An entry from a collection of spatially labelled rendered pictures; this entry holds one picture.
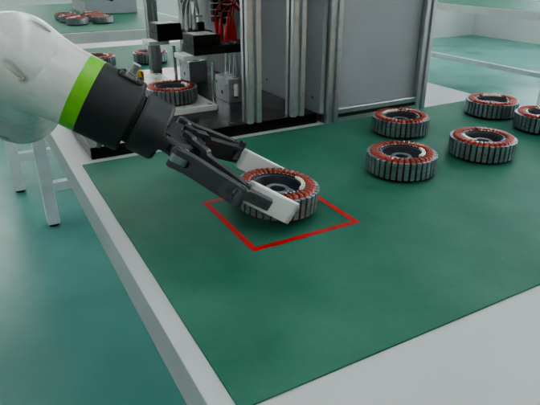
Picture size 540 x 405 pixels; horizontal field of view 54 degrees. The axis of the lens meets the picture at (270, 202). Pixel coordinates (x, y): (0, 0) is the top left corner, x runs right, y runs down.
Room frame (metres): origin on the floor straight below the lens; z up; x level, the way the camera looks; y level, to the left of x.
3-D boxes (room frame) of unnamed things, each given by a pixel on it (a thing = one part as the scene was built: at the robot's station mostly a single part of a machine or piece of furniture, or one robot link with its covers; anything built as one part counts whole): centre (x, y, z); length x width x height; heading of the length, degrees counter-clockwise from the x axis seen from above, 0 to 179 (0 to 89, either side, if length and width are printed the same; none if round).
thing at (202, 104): (1.14, 0.22, 0.78); 0.15 x 0.15 x 0.01; 29
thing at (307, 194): (0.65, -0.01, 0.78); 0.11 x 0.11 x 0.04
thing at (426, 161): (0.81, -0.21, 0.77); 0.11 x 0.11 x 0.04
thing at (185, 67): (1.43, 0.21, 0.80); 0.08 x 0.05 x 0.06; 29
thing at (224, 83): (1.21, 0.09, 0.80); 0.08 x 0.05 x 0.06; 29
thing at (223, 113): (1.26, 0.26, 0.76); 0.64 x 0.47 x 0.02; 29
